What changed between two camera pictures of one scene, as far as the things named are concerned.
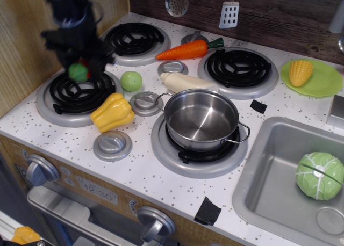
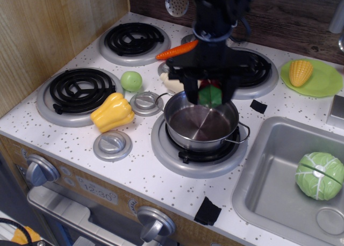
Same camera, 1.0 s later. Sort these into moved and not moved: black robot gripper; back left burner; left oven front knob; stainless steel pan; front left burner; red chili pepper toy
Moved: black robot gripper; red chili pepper toy
Not moved: front left burner; stainless steel pan; back left burner; left oven front knob
